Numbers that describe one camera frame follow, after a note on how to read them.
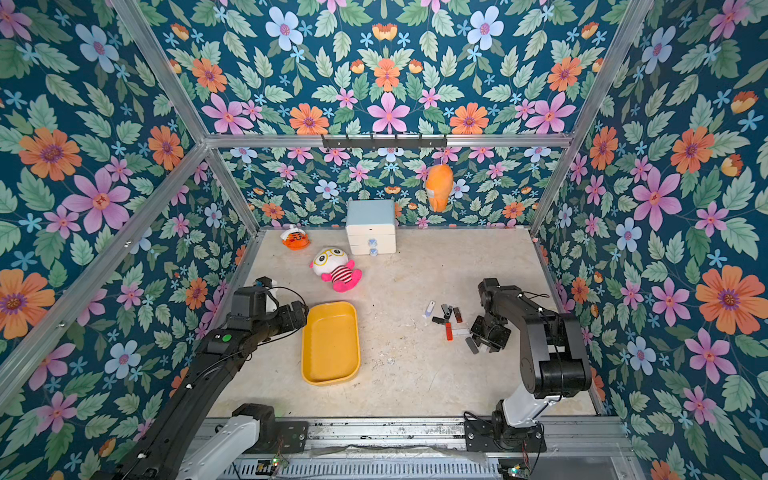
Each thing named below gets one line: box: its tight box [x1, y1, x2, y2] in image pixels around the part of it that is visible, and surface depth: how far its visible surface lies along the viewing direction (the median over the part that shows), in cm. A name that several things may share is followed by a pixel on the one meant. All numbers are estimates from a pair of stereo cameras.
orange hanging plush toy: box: [426, 164, 454, 213], surface depth 100 cm
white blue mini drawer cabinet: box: [346, 199, 397, 256], surface depth 107 cm
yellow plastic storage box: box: [301, 301, 361, 386], surface depth 90 cm
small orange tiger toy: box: [280, 227, 311, 251], surface depth 113 cm
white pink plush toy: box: [309, 247, 363, 293], surface depth 103 cm
